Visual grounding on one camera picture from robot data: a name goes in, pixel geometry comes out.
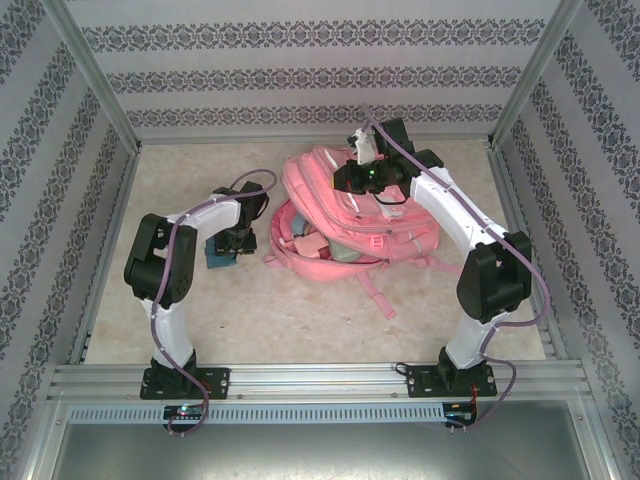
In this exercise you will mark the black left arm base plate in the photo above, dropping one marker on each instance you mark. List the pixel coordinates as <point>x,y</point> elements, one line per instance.
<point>215,382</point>

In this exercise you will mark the circuit board with green light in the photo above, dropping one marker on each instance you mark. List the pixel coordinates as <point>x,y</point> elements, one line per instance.
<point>185,411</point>

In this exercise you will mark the grey metal sheet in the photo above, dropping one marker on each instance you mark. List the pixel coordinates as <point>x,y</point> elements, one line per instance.
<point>320,455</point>

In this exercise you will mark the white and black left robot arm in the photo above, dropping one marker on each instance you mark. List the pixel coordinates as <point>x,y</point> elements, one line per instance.
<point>172,330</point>

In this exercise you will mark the light blue pencil case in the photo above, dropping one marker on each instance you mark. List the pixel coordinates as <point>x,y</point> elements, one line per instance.
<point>301,225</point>

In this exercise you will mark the aluminium mounting rail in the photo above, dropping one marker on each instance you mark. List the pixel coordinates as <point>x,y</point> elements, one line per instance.
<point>320,380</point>

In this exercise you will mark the aluminium side rail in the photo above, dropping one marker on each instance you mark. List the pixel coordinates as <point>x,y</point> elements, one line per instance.
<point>510,200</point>
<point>107,255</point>

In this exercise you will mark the aluminium frame post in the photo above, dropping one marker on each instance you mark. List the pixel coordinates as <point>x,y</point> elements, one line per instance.
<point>529,80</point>
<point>98,80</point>

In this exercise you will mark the small pink box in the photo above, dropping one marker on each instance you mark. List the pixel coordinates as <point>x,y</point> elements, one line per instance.
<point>309,246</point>

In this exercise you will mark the pink student backpack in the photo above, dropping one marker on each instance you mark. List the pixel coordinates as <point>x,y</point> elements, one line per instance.
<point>400,235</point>

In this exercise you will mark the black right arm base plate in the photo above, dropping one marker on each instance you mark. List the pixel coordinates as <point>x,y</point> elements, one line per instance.
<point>417,382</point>

